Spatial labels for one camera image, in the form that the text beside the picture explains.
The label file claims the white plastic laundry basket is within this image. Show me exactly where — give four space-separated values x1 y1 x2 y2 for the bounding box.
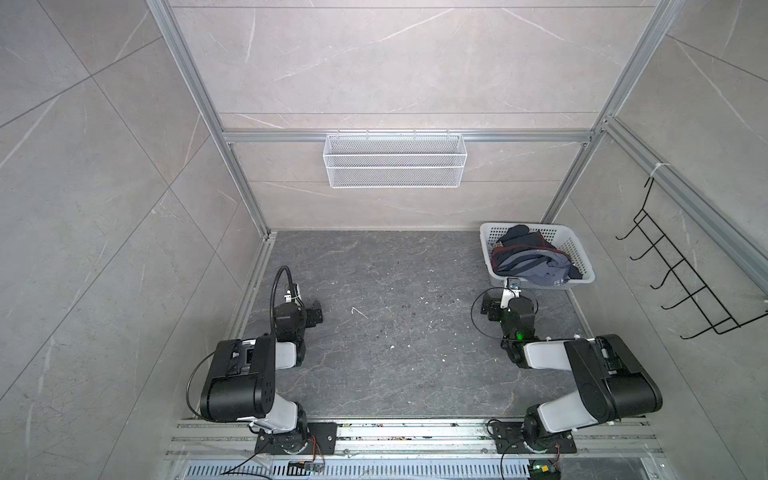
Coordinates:
479 222 596 290

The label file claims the white zip tie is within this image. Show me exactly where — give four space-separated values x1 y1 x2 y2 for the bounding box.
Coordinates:
649 162 671 179

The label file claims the navy tank top red trim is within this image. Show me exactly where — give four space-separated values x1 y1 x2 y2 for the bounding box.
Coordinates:
491 225 582 279

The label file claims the grey-blue printed tank top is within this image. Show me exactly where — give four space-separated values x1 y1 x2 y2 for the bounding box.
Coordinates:
491 249 573 287

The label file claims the black wire hook rack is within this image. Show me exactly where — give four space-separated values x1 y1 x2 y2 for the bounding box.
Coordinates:
615 178 767 341

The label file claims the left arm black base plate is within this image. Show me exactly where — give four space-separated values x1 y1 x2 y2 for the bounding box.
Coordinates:
254 422 338 456

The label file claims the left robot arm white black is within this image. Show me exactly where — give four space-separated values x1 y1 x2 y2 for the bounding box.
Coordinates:
185 300 323 454

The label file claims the left black corrugated cable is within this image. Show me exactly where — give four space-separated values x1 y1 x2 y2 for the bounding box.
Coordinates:
269 265 295 337

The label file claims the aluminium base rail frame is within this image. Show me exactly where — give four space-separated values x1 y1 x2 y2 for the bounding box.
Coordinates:
155 417 677 479

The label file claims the white wire mesh wall basket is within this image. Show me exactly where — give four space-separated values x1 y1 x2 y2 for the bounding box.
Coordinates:
323 133 468 189

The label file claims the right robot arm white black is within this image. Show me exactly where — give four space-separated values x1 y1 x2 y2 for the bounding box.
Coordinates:
473 287 663 453

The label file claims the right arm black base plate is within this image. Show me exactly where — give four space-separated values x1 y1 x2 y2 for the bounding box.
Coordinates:
486 419 577 455

